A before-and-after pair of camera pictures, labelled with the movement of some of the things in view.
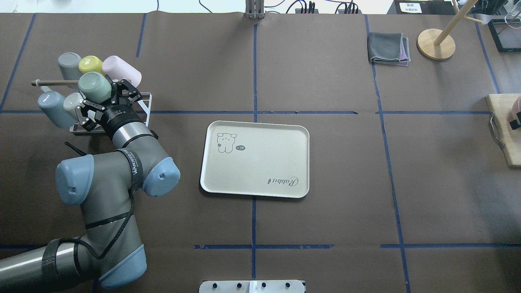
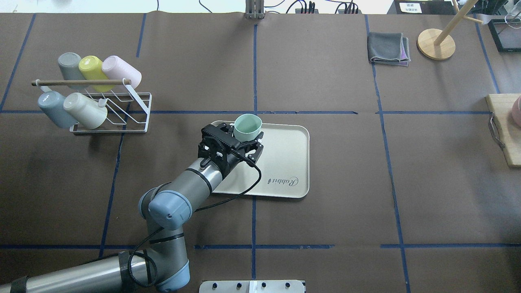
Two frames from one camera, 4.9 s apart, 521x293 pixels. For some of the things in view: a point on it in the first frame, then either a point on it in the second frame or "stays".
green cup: [94, 87] to [247, 127]
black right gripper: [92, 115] to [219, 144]
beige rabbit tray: [256, 158] stays
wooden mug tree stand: [436, 44] stays
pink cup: [114, 66] stays
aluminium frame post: [254, 9] stays
